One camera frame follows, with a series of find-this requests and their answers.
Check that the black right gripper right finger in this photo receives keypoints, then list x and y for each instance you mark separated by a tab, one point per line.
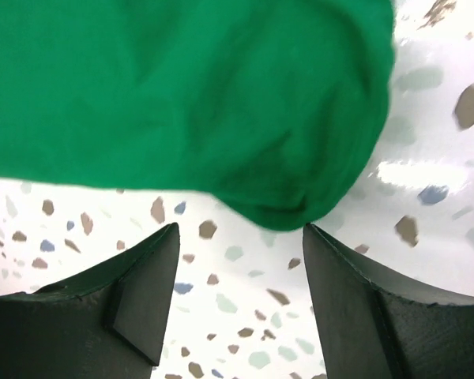
374	322

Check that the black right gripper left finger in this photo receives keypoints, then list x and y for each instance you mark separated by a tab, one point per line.
108	321

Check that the green t shirt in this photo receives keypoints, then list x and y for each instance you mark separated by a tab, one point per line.
273	107

